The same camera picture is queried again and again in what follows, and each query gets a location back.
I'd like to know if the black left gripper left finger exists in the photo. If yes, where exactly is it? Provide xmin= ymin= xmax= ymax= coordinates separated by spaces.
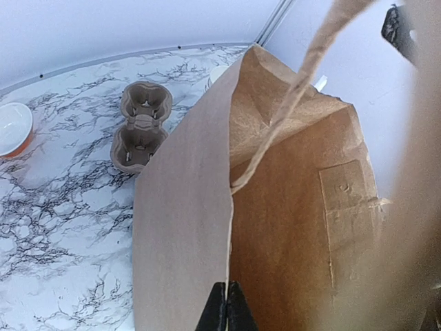
xmin=195 ymin=282 xmax=227 ymax=331

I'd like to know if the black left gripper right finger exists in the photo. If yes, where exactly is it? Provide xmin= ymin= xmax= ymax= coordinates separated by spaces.
xmin=227 ymin=281 xmax=258 ymax=331

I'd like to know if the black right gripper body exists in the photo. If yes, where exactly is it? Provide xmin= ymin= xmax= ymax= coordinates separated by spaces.
xmin=381 ymin=3 xmax=418 ymax=67

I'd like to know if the brown paper bag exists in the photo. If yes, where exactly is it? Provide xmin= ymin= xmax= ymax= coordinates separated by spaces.
xmin=132 ymin=0 xmax=441 ymax=331

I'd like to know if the white wrapped stirrers bundle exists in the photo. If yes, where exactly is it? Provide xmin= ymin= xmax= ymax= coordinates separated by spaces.
xmin=314 ymin=75 xmax=328 ymax=92

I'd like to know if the white paper cup stack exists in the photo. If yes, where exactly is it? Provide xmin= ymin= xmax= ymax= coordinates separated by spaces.
xmin=205 ymin=66 xmax=229 ymax=90

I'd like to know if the orange white bowl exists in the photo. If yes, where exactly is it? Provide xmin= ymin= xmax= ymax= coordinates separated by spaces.
xmin=1 ymin=102 xmax=34 ymax=158

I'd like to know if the right aluminium frame post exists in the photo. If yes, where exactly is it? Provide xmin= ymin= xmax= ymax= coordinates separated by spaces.
xmin=254 ymin=0 xmax=296 ymax=47

